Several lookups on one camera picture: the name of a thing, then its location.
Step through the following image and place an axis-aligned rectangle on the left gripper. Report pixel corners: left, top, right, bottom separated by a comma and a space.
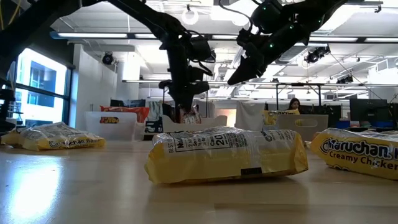
158, 60, 211, 123

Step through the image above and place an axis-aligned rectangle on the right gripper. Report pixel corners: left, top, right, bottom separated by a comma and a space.
226, 29, 290, 86

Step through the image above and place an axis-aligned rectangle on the red Maruchan noodle pack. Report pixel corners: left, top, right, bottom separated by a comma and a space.
99, 105, 138, 124
136, 106, 151, 124

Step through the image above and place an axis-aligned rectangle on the yellow Maruchan noodle pack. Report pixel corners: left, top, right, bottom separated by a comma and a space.
308, 127, 398, 182
1, 121, 107, 152
262, 108, 301, 127
144, 125, 310, 185

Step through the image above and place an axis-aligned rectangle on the pale patterned cloth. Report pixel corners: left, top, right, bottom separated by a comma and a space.
146, 101, 164, 122

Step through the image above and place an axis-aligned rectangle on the white plastic bin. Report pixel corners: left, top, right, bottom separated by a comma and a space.
161, 114, 229, 133

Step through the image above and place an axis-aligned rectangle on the white draped cloth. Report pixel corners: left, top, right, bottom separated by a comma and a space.
235, 101, 266, 131

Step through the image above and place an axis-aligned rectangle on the person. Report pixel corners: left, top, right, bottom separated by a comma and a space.
287, 97, 302, 111

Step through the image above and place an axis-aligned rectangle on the clear plastic bin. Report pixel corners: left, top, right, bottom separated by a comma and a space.
84, 111, 146, 142

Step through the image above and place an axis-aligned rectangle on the black ceiling spotlight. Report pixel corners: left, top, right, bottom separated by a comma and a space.
303, 45, 331, 65
337, 74, 356, 85

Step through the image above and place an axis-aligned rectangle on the grey plastic bin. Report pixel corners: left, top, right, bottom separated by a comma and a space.
275, 114, 330, 142

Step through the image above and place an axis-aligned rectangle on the long ceiling light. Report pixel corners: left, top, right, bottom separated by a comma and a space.
310, 37, 359, 43
57, 32, 129, 39

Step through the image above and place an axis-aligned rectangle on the black monitor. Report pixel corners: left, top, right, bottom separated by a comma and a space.
349, 98, 389, 123

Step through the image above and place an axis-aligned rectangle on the large window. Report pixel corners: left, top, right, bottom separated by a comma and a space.
14, 48, 72, 130

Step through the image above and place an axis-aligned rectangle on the dark side shelf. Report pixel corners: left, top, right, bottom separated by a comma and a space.
0, 88, 16, 133

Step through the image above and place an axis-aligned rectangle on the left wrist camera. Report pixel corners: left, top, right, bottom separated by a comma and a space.
189, 66, 207, 83

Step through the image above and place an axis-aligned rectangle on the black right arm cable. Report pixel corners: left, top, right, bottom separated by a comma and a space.
217, 0, 253, 32

